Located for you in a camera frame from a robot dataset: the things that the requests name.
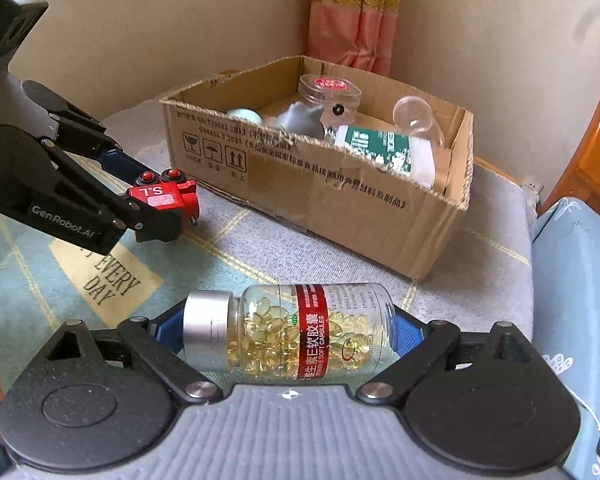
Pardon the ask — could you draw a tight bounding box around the red toy car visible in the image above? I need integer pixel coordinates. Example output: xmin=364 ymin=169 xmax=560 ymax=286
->
xmin=128 ymin=168 xmax=200 ymax=224

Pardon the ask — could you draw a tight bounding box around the yellow capsule bottle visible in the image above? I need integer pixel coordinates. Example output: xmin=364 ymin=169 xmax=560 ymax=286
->
xmin=183 ymin=283 xmax=396 ymax=382

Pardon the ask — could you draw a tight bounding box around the mint green egg case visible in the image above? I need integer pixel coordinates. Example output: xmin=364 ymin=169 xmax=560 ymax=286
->
xmin=226 ymin=108 xmax=263 ymax=126

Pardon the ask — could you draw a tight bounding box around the grey elephant toy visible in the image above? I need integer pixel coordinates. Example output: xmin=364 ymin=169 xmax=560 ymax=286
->
xmin=273 ymin=101 xmax=325 ymax=140

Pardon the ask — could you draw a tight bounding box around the white green medical bottle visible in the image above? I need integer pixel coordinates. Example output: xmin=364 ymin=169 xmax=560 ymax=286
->
xmin=328 ymin=125 xmax=436 ymax=188

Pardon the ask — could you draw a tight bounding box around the blue floral bed sheet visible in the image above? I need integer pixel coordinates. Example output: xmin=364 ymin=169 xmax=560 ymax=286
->
xmin=532 ymin=197 xmax=600 ymax=479

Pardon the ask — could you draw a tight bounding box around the brown cardboard box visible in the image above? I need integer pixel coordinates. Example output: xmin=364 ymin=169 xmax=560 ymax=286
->
xmin=160 ymin=55 xmax=474 ymax=280

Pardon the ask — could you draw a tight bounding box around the clear case red label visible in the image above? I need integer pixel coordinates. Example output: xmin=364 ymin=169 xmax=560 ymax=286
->
xmin=298 ymin=74 xmax=362 ymax=128

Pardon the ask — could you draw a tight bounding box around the clear plastic jar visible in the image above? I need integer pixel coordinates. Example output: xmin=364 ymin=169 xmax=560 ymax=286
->
xmin=392 ymin=96 xmax=444 ymax=148

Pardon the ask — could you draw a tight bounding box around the pink curtain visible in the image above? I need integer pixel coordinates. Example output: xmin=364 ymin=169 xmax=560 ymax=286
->
xmin=306 ymin=0 xmax=401 ymax=76

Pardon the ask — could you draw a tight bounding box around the white wall charger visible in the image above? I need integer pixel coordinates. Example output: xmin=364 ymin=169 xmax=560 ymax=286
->
xmin=521 ymin=174 xmax=544 ymax=206

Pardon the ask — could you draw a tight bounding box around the white charging cable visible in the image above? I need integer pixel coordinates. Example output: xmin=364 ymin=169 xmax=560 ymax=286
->
xmin=569 ymin=389 xmax=600 ymax=436

